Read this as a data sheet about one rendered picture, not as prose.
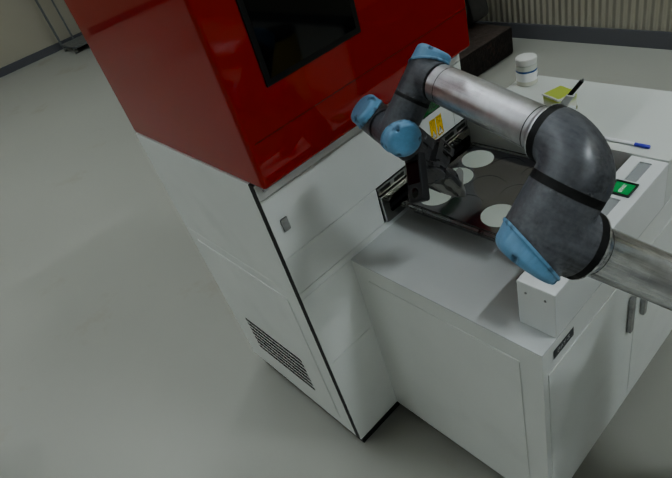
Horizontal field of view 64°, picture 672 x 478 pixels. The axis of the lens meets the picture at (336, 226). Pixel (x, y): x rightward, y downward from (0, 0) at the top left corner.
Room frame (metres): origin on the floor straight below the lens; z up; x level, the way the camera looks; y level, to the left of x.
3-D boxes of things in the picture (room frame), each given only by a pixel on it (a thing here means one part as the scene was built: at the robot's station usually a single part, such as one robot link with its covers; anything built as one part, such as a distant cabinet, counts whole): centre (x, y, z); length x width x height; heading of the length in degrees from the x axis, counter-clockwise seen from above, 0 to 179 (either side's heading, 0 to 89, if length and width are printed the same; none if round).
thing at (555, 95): (1.44, -0.78, 1.00); 0.07 x 0.07 x 0.07; 13
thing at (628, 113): (1.41, -0.84, 0.89); 0.62 x 0.35 x 0.14; 32
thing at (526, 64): (1.70, -0.80, 1.01); 0.07 x 0.07 x 0.10
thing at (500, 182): (1.29, -0.46, 0.90); 0.34 x 0.34 x 0.01; 32
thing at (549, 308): (0.95, -0.60, 0.89); 0.55 x 0.09 x 0.14; 122
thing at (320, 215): (1.38, -0.18, 1.02); 0.81 x 0.03 x 0.40; 122
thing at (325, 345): (1.66, 0.00, 0.41); 0.82 x 0.70 x 0.82; 122
